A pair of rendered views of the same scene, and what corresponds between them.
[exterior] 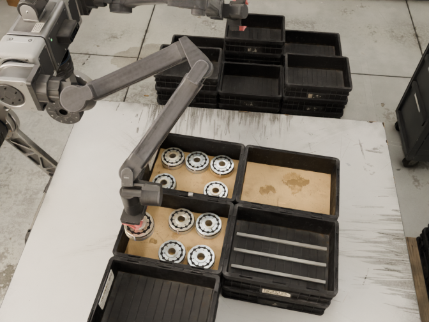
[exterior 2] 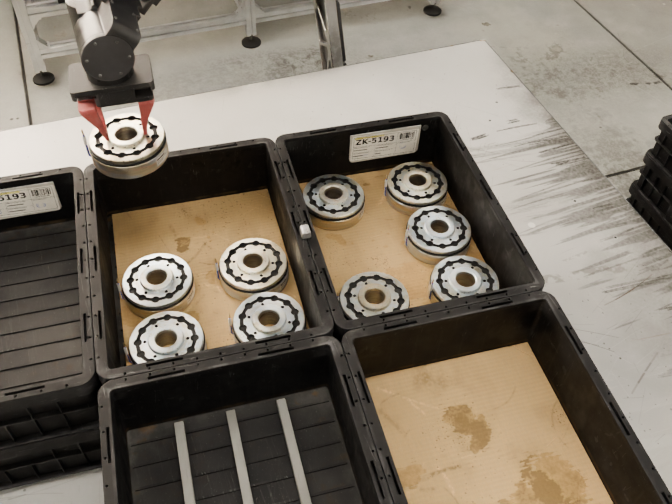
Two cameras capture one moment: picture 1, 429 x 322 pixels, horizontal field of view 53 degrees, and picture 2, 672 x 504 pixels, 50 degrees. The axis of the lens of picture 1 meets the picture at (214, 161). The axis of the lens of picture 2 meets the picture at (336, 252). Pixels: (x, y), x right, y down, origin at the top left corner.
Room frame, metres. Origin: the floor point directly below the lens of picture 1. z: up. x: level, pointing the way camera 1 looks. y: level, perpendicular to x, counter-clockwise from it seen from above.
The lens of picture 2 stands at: (0.64, -0.55, 1.69)
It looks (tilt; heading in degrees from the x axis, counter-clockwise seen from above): 49 degrees down; 63
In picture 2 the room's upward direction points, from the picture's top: 3 degrees clockwise
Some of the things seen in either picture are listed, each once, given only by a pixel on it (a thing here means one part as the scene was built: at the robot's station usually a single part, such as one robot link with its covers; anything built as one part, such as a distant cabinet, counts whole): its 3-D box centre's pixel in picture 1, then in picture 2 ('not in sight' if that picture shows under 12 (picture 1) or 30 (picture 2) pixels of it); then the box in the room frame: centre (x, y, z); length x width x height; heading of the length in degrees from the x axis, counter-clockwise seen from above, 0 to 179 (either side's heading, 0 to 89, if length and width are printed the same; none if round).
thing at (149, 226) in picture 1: (138, 223); (127, 137); (0.72, 0.26, 1.04); 0.10 x 0.10 x 0.01
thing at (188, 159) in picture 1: (196, 160); (439, 229); (1.14, 0.08, 0.86); 0.10 x 0.10 x 0.01
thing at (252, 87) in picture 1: (249, 97); not in sight; (2.09, -0.23, 0.31); 0.40 x 0.30 x 0.34; 85
